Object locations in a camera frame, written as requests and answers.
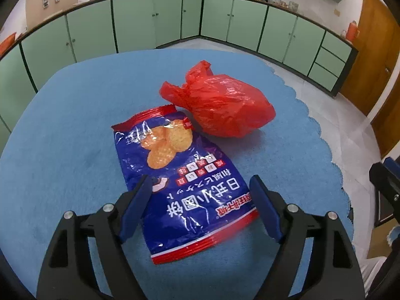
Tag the orange thermos flask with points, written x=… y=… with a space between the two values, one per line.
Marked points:
x=352 y=31

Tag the brown cardboard board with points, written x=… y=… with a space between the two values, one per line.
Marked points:
x=51 y=1

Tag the blue scalloped table cloth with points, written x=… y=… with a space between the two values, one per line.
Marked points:
x=61 y=155

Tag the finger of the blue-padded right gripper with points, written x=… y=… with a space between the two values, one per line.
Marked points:
x=333 y=270

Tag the red plastic bag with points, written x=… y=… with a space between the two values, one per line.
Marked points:
x=223 y=106

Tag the brown wooden door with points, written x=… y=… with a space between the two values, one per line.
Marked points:
x=378 y=49
x=386 y=123

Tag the blue snack wrapper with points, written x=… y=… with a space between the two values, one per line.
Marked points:
x=199 y=198

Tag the green lower kitchen cabinets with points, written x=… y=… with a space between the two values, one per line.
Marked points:
x=106 y=27

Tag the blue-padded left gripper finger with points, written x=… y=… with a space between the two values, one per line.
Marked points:
x=67 y=270

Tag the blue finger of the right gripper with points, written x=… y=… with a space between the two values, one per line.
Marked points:
x=391 y=164

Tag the orange plastic basket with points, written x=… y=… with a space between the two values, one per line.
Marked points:
x=7 y=43

